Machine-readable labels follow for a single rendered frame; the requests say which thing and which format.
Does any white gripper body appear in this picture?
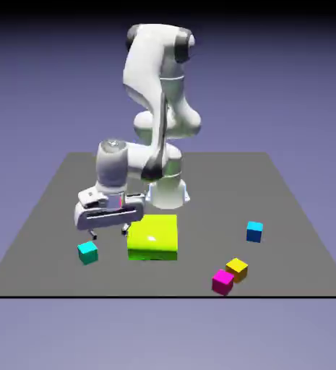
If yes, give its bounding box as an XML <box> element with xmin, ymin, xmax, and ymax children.
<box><xmin>74</xmin><ymin>198</ymin><xmax>146</xmax><ymax>231</ymax></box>

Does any small teal cube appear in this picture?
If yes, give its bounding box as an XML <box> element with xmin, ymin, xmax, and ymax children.
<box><xmin>77</xmin><ymin>241</ymin><xmax>99</xmax><ymax>266</ymax></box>

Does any small magenta cube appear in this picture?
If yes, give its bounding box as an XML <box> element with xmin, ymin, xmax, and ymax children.
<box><xmin>211</xmin><ymin>269</ymin><xmax>235</xmax><ymax>296</ymax></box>

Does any small yellow cube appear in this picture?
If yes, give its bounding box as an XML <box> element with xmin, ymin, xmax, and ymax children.
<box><xmin>225</xmin><ymin>257</ymin><xmax>249</xmax><ymax>283</ymax></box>

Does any small blue cube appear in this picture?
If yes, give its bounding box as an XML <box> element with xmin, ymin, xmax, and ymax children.
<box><xmin>246</xmin><ymin>221</ymin><xmax>264</xmax><ymax>244</ymax></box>

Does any large yellow-green box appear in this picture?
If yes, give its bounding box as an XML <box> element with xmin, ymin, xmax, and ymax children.
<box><xmin>126</xmin><ymin>214</ymin><xmax>178</xmax><ymax>262</ymax></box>

